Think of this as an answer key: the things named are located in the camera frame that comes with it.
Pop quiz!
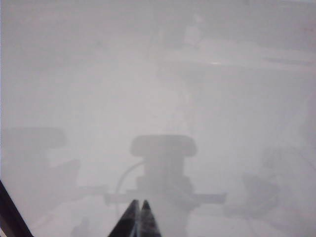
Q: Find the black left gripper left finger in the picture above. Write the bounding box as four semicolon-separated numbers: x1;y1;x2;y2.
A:
108;199;140;237

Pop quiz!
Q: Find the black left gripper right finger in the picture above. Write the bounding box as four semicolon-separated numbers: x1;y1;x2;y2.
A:
138;199;163;237

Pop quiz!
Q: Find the white glossy whiteboard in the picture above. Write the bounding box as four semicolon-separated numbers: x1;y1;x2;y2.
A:
0;0;316;237

